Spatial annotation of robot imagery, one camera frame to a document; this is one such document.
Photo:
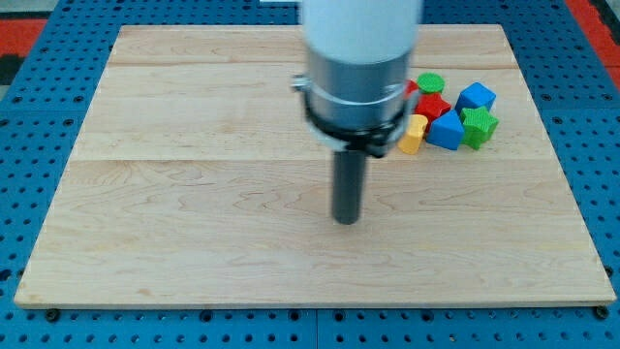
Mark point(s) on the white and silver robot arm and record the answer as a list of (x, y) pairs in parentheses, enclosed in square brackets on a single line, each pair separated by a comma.
[(357, 61)]

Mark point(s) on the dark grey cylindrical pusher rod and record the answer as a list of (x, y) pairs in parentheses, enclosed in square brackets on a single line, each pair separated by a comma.
[(347, 186)]

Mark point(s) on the yellow block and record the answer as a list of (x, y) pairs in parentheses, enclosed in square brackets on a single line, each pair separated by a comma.
[(412, 138)]

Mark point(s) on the light wooden board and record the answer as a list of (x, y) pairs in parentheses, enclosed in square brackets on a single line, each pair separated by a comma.
[(194, 183)]

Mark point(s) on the small red block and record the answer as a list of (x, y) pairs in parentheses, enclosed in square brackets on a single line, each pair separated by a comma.
[(412, 87)]

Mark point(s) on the red star block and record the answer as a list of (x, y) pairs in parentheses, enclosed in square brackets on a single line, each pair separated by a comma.
[(432, 106)]

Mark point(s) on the blue triangle block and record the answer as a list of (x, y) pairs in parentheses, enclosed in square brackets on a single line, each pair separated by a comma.
[(446, 131)]

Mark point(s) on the green round block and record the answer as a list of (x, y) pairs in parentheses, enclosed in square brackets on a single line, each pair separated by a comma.
[(429, 83)]

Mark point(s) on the green star block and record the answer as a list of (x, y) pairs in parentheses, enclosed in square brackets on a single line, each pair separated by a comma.
[(479, 125)]

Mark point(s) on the blue cube block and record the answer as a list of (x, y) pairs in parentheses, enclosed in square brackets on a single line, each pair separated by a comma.
[(474, 96)]

